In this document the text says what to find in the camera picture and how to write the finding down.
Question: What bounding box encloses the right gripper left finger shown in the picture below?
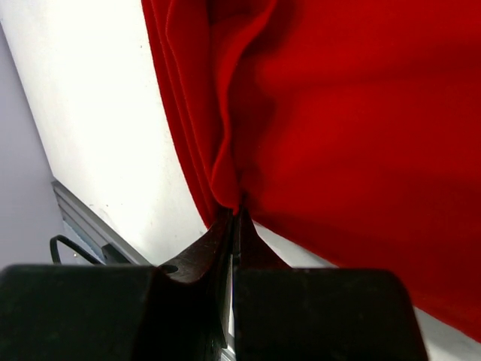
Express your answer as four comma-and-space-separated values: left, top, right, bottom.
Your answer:
1, 211, 234, 360

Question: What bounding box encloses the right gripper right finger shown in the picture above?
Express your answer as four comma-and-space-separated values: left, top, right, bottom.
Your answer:
233, 210, 428, 360

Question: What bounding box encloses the red t shirt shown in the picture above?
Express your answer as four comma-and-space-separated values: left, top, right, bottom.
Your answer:
142, 1, 480, 339

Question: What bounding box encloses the aluminium front rail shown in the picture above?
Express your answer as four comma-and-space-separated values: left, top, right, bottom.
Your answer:
52, 180, 150, 265

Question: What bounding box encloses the black cable loop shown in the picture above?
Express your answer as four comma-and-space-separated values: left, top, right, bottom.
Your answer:
50, 234, 101, 265

